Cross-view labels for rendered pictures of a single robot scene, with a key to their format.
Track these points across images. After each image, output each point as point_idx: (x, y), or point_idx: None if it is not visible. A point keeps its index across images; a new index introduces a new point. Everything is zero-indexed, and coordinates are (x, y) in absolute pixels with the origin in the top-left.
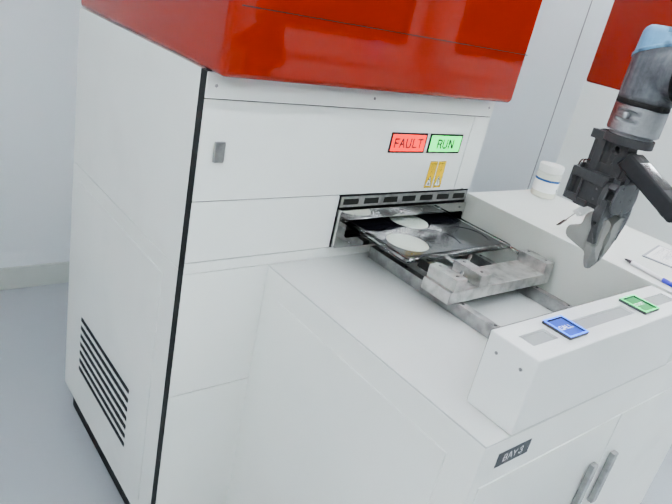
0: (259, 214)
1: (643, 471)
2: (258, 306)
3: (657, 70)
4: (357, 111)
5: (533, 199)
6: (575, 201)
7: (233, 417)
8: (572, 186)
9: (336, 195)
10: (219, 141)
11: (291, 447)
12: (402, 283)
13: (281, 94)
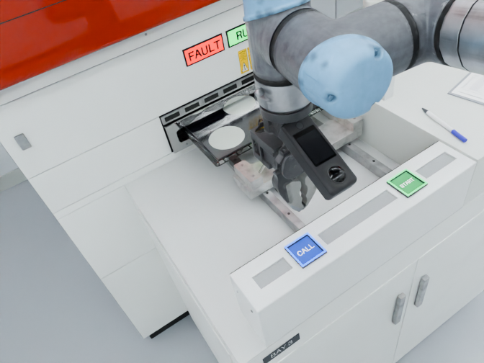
0: (92, 160)
1: (483, 255)
2: (134, 209)
3: (260, 48)
4: (134, 52)
5: None
6: (263, 163)
7: (159, 269)
8: (257, 148)
9: (155, 118)
10: (17, 135)
11: (185, 298)
12: (230, 172)
13: (48, 77)
